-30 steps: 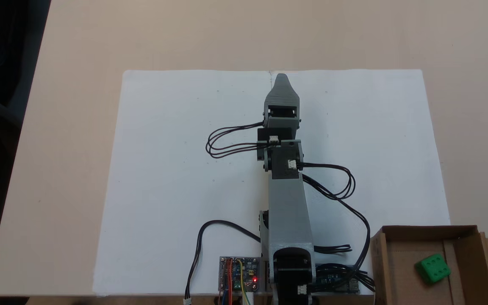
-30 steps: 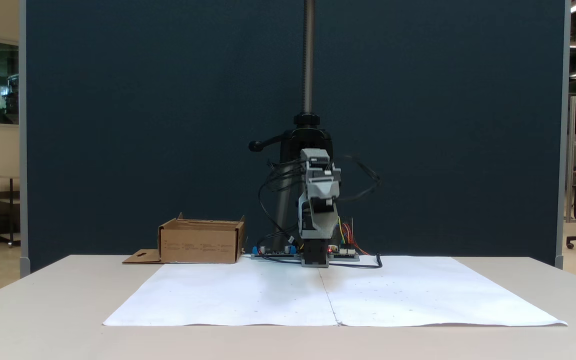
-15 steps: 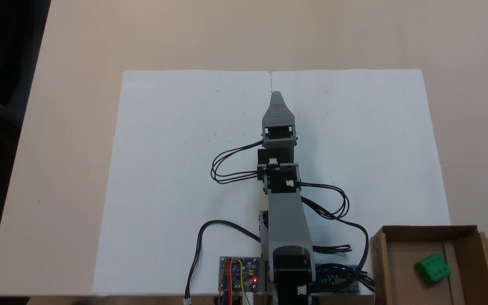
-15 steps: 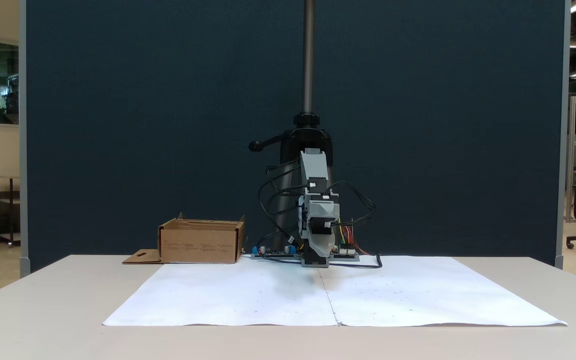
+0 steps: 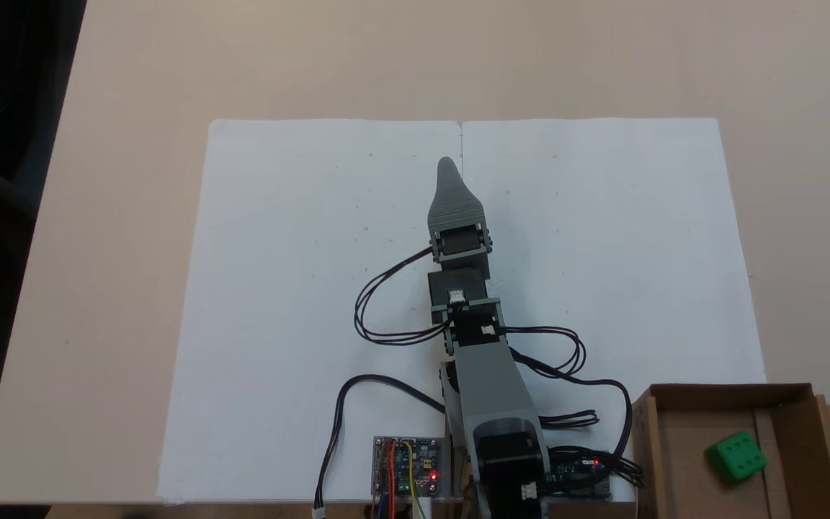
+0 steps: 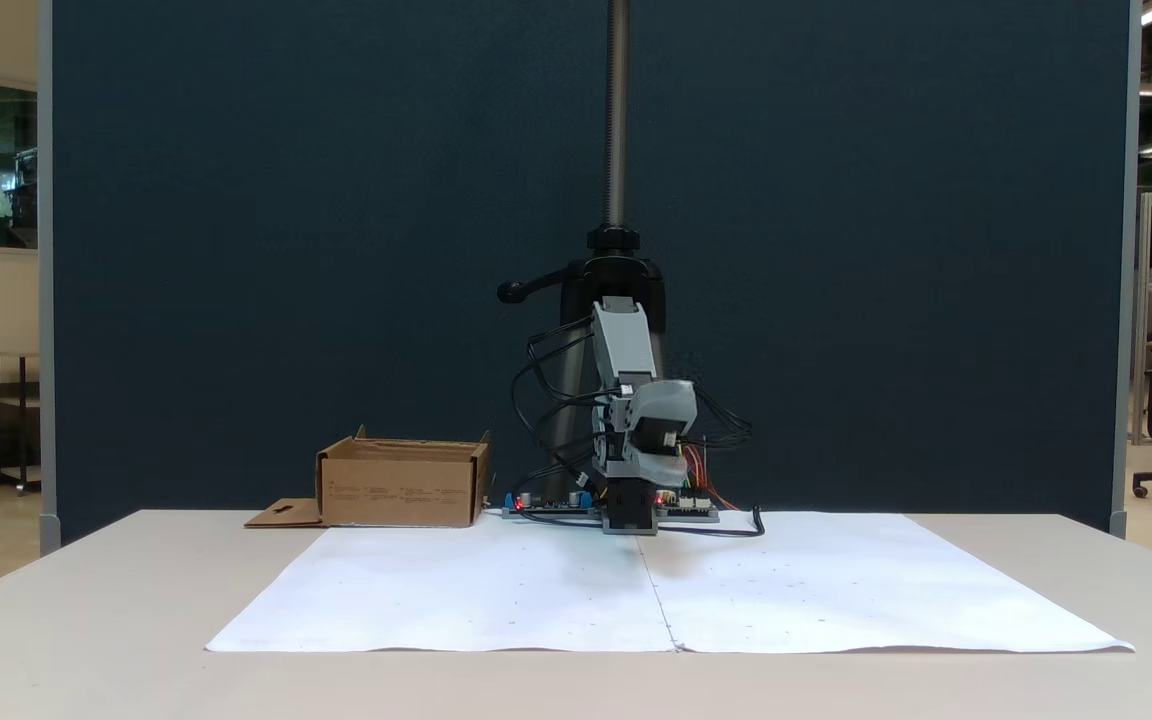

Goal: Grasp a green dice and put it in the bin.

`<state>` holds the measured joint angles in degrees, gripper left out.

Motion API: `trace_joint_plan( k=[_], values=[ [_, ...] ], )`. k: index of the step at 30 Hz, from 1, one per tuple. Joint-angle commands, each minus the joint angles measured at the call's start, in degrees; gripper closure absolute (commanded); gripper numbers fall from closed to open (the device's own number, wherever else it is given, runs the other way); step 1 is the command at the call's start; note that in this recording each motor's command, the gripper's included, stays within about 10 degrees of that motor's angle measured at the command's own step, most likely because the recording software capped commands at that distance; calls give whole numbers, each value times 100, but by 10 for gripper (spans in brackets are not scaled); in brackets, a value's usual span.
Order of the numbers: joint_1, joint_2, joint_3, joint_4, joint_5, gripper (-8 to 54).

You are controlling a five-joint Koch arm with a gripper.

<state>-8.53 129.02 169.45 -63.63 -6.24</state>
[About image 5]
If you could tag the blue circuit board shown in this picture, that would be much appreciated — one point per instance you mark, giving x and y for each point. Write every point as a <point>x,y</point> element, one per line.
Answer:
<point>581,470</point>

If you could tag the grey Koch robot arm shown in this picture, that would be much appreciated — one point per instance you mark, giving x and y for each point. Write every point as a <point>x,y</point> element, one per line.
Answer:
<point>491,389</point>

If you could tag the green die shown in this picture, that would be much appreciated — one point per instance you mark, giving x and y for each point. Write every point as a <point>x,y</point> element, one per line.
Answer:
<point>738,458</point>

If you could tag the brown cardboard box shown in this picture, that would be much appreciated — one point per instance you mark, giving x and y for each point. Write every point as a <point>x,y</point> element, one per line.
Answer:
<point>681,461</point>

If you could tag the wide grey moving gripper jaw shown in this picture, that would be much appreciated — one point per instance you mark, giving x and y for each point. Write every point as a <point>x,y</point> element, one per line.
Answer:
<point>454,205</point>

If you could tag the white paper sheet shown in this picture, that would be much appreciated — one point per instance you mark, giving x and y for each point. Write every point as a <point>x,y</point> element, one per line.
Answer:
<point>278,288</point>

